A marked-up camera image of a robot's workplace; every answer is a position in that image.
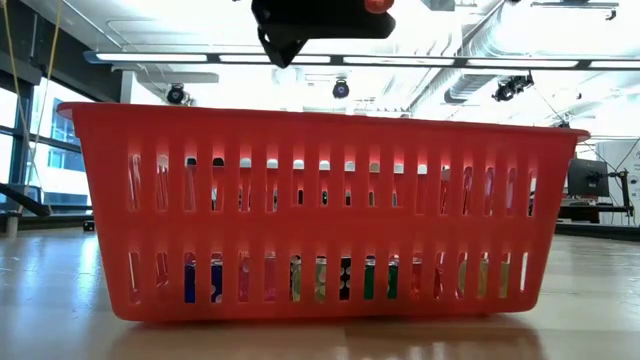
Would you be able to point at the black ceiling camera mount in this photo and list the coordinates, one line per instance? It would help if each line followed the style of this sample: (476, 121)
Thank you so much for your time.
(510, 87)

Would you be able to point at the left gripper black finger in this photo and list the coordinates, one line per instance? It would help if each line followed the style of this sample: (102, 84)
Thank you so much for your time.
(320, 22)

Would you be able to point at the black office desk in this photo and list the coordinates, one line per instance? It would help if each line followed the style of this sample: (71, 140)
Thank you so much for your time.
(580, 214)

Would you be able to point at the pale translucent die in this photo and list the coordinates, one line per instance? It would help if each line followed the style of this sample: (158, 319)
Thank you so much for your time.
(296, 280)

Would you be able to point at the red slotted plastic basket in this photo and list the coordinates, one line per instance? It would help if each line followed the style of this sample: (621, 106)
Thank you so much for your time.
(325, 230)

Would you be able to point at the green die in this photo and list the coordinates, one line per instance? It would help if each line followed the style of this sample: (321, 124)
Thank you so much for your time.
(369, 280)

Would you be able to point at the crimson die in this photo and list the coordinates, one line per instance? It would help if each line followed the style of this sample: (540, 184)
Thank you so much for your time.
(243, 280)

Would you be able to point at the black overhead beam light strips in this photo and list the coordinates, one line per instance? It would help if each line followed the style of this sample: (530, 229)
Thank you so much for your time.
(337, 59)

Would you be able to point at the red translucent die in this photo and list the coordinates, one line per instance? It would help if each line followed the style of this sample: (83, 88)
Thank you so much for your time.
(416, 280)

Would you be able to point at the dark blue die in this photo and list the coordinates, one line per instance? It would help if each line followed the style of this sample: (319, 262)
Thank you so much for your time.
(190, 280)

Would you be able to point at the black die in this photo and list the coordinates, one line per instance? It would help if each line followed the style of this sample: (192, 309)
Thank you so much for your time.
(345, 280)

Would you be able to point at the black computer monitor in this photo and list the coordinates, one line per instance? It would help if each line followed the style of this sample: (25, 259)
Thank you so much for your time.
(587, 177)

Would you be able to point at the pale yellow die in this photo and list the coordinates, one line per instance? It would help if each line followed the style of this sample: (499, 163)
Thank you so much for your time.
(482, 277)

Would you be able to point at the black overhead camera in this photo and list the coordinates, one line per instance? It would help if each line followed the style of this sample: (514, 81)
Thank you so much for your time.
(341, 89)
(175, 94)

